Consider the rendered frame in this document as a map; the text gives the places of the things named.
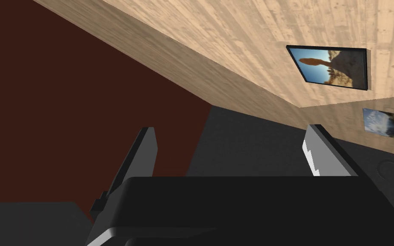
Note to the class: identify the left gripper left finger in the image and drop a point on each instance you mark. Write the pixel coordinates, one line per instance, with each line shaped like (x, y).
(141, 160)

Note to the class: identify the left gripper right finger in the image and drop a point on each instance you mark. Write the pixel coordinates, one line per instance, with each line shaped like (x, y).
(327, 157)

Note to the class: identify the frameless sky landscape picture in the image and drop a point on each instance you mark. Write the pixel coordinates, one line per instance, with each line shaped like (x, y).
(388, 123)

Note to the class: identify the black-framed desert rock picture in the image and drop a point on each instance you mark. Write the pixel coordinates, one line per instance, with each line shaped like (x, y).
(333, 66)

